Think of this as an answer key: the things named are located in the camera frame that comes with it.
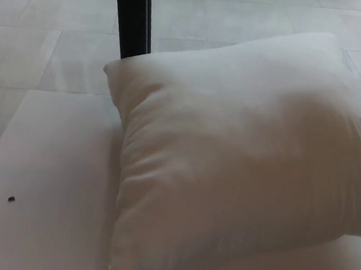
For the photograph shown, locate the white square pillow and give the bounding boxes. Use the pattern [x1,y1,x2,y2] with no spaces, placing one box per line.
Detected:
[85,13,361,270]

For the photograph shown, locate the black vertical post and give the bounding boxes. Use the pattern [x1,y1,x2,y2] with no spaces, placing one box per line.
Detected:
[109,0,156,63]

